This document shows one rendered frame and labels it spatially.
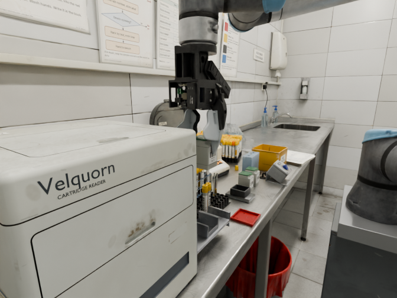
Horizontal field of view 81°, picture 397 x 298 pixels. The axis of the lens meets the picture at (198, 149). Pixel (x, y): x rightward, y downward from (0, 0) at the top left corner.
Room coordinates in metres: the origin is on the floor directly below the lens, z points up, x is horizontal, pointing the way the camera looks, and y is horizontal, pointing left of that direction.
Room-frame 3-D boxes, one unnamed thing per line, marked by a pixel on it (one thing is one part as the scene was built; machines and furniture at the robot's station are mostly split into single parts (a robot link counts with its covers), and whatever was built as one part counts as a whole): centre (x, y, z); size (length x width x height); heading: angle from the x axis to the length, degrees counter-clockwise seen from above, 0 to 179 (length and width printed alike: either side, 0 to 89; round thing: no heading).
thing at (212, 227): (0.48, 0.00, 0.92); 0.21 x 0.07 x 0.05; 146
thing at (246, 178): (0.82, -0.18, 0.91); 0.05 x 0.04 x 0.07; 56
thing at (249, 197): (0.76, -0.15, 0.89); 0.09 x 0.05 x 0.04; 55
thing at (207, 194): (0.67, -0.02, 0.93); 0.17 x 0.09 x 0.11; 147
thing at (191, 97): (0.48, 0.00, 1.26); 0.09 x 0.08 x 0.12; 145
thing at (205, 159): (0.50, -0.01, 1.11); 0.05 x 0.04 x 0.06; 55
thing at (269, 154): (1.09, -0.34, 0.93); 0.13 x 0.13 x 0.10; 53
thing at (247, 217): (0.62, -0.14, 0.88); 0.07 x 0.07 x 0.01; 56
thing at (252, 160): (0.97, -0.23, 0.92); 0.10 x 0.07 x 0.10; 148
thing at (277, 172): (0.92, -0.32, 0.92); 0.13 x 0.07 x 0.08; 56
